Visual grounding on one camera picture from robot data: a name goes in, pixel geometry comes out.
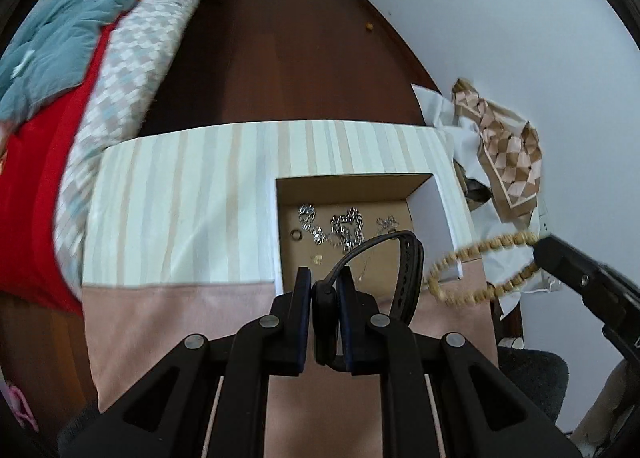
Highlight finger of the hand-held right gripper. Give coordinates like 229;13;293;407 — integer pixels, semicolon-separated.
532;235;632;327

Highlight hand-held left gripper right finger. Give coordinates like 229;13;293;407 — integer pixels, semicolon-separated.
337;270;584;458

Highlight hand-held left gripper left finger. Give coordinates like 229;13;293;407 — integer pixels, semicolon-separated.
62;265;314;458

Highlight black wristband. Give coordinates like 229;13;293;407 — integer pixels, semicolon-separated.
310;231;425;367

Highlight wooden bead bracelet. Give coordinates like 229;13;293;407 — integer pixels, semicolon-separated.
423;231;541;308

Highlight chunky silver chain bracelet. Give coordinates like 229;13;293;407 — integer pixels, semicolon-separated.
327;207;365;253

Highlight silver bead bracelet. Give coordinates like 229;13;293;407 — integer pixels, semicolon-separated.
297;205;329;244

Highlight thin silver chain bracelet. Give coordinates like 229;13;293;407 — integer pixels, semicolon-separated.
357;216;402;285

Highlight cardboard box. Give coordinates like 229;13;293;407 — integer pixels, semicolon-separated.
274;172;464;297

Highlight person's right forearm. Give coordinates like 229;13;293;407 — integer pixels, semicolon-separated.
570;355;640;450

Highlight dark fleece pants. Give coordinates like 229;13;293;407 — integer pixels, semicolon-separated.
56;347;570;458

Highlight brown patterned scarf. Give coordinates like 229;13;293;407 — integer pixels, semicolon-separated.
451;78;544;229

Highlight pink and striped mat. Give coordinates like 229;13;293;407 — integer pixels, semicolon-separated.
80;119;502;458

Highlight bed with colourful blankets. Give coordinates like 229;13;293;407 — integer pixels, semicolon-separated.
0;0;222;315

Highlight checkered quilt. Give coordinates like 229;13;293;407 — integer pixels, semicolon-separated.
51;0;234;289

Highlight bed with red blanket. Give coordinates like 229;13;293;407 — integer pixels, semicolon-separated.
0;0;234;125

